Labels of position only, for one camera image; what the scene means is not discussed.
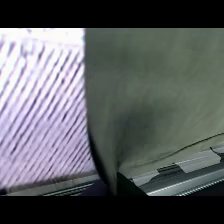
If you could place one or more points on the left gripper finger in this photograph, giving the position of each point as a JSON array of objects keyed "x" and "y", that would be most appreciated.
[{"x": 128, "y": 186}]

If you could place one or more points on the grey garment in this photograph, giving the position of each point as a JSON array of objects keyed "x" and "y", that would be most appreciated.
[{"x": 150, "y": 93}]

